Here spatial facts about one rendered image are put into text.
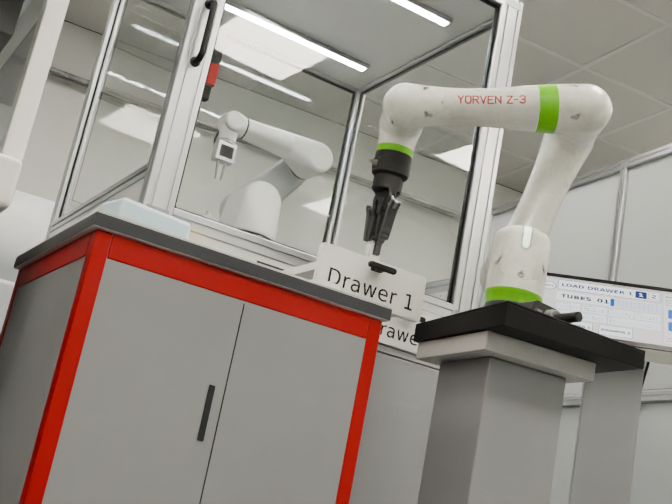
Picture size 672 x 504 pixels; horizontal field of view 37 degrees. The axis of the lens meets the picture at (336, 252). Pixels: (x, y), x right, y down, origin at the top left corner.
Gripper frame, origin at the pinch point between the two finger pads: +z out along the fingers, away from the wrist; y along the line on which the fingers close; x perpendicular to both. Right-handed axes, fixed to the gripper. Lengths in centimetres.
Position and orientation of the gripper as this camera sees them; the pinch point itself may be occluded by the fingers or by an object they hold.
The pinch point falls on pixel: (371, 256)
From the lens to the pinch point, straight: 245.7
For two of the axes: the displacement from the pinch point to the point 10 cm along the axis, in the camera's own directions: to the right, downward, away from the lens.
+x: 8.6, 2.9, 4.3
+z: -2.2, 9.5, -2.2
